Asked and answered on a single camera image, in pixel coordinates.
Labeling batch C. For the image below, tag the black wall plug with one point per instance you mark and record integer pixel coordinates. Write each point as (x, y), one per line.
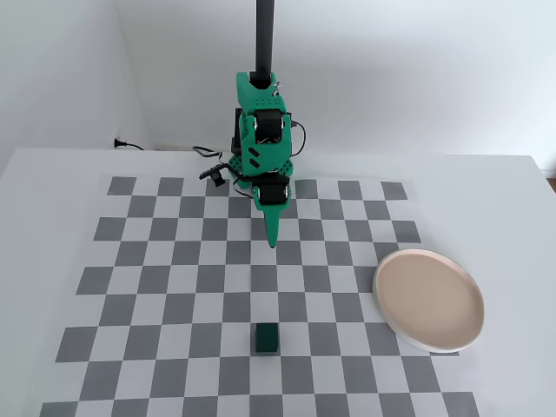
(119, 143)

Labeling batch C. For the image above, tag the green gripper body black servo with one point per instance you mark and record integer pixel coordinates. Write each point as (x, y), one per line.
(271, 195)

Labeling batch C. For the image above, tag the black vertical pole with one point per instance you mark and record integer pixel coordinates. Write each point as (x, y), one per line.
(265, 39)

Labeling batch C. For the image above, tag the grey white checkerboard mat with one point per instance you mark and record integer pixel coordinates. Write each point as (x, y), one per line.
(208, 282)

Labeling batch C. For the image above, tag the beige round plate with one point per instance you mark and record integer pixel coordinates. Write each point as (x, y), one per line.
(428, 299)

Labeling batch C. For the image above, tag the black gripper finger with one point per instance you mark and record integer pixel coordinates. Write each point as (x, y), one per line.
(266, 228)

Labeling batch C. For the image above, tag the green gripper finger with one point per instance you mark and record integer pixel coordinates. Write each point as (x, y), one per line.
(273, 223)

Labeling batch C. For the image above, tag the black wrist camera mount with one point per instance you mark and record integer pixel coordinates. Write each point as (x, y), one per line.
(213, 173)

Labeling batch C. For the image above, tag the dark green cube dice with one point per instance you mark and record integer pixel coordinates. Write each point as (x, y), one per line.
(266, 339)

